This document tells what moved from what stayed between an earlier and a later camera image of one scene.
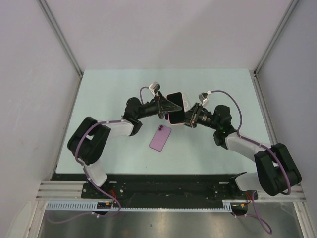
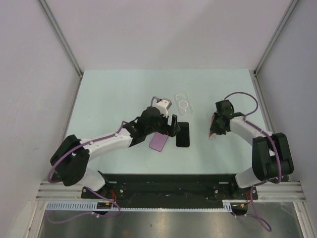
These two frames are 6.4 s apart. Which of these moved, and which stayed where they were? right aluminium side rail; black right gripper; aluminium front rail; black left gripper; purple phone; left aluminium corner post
Moved: black left gripper; black right gripper
Stayed: left aluminium corner post; purple phone; right aluminium side rail; aluminium front rail
